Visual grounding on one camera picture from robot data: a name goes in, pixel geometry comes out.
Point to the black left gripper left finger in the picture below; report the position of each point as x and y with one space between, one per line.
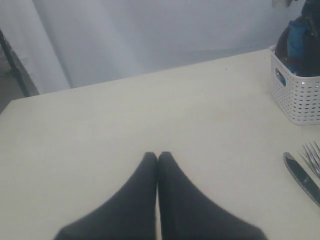
128 215

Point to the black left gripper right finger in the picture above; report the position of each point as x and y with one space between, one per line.
187 214

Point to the silver table knife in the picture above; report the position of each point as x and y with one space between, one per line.
302 178

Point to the silver metal fork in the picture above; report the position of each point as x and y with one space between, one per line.
311 156

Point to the blue chips snack bag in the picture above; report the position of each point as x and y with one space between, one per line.
296 59

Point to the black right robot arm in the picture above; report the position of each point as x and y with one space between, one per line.
311 14

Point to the white perforated plastic basket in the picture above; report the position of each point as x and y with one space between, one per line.
297 97

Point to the brown round wooden plate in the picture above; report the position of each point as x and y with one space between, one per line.
281 46

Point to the dark metal frame post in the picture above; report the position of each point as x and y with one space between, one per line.
13 67

